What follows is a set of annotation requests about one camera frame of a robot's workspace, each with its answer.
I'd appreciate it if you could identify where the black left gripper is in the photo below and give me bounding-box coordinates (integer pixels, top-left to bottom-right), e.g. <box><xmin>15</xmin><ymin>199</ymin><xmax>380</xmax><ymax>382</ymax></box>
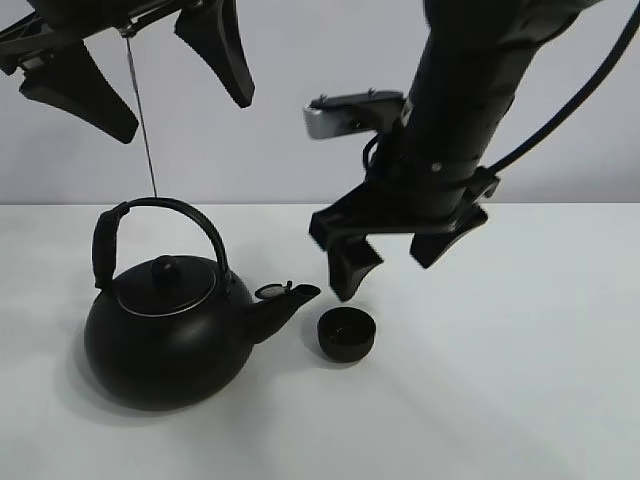
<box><xmin>1</xmin><ymin>0</ymin><xmax>255</xmax><ymax>144</ymax></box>

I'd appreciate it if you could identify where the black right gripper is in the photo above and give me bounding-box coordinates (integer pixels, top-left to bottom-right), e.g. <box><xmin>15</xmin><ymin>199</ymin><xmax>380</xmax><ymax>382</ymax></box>
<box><xmin>309</xmin><ymin>132</ymin><xmax>499</xmax><ymax>301</ymax></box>

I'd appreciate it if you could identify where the black round teapot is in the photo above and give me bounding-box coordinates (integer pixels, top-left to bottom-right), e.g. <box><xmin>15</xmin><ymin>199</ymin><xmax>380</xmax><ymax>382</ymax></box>
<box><xmin>83</xmin><ymin>197</ymin><xmax>321</xmax><ymax>411</ymax></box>

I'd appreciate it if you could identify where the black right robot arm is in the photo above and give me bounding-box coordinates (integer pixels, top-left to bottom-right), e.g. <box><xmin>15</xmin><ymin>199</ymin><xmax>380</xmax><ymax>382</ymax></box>
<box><xmin>303</xmin><ymin>1</ymin><xmax>639</xmax><ymax>301</ymax></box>

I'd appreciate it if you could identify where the small black teacup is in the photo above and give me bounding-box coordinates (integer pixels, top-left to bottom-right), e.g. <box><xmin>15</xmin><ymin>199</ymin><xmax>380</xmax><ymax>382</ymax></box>
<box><xmin>316</xmin><ymin>307</ymin><xmax>377</xmax><ymax>364</ymax></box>

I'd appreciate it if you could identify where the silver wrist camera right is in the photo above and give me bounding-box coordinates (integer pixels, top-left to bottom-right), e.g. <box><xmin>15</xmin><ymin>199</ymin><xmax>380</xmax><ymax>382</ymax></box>
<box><xmin>303</xmin><ymin>89</ymin><xmax>405</xmax><ymax>140</ymax></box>

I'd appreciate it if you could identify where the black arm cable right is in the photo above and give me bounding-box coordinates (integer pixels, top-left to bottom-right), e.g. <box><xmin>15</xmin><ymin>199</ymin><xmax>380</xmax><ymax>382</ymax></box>
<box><xmin>479</xmin><ymin>0</ymin><xmax>640</xmax><ymax>176</ymax></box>

